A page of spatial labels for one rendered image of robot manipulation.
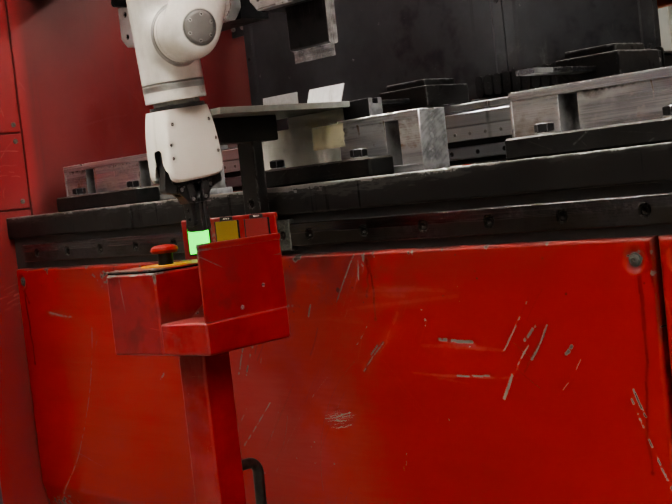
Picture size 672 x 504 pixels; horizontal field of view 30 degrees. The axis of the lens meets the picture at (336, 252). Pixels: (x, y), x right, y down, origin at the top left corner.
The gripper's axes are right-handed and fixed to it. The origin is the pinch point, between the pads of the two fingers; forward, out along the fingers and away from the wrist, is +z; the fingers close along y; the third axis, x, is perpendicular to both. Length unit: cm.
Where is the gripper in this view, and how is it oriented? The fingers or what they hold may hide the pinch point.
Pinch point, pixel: (197, 216)
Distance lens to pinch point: 173.6
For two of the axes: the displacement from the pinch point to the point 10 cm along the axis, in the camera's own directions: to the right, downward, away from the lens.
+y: -6.4, 2.0, -7.4
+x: 7.5, -0.5, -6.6
